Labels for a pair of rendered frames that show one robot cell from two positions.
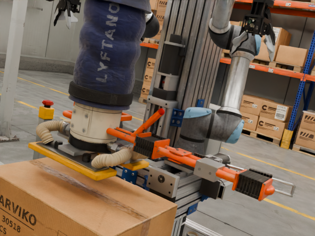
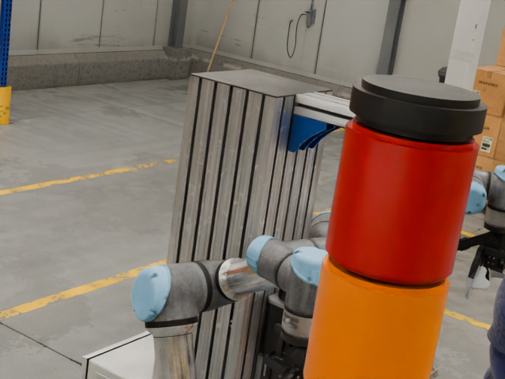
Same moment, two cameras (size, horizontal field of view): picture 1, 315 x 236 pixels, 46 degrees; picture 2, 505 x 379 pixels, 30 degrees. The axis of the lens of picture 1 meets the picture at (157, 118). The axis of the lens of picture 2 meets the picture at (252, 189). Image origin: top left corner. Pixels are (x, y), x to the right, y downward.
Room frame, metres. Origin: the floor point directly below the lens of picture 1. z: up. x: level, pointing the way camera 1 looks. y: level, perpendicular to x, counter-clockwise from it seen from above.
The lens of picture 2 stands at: (1.92, 2.12, 2.39)
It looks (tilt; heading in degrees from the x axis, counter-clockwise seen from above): 16 degrees down; 271
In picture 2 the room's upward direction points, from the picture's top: 8 degrees clockwise
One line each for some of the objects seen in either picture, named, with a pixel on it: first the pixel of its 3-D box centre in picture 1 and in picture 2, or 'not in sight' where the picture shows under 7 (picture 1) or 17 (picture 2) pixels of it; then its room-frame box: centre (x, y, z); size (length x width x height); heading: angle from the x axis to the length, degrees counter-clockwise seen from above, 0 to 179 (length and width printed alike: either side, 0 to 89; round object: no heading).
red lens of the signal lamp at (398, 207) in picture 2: not in sight; (400, 196); (1.87, 1.77, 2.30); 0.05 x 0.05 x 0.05
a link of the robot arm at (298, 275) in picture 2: not in sight; (308, 280); (1.83, 0.54, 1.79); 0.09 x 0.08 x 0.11; 129
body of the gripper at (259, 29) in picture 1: (258, 17); (496, 247); (1.31, -0.27, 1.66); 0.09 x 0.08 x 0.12; 148
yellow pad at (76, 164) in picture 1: (71, 154); not in sight; (1.21, 0.26, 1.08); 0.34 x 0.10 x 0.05; 58
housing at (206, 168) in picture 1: (209, 169); not in sight; (1.05, -0.18, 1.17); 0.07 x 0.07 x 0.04; 58
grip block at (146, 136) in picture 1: (151, 144); not in sight; (1.16, 0.00, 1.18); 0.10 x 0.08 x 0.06; 148
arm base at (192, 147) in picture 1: (190, 145); not in sight; (1.63, -0.17, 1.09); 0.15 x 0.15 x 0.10
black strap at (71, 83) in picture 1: (101, 92); not in sight; (1.29, 0.21, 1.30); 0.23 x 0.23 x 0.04
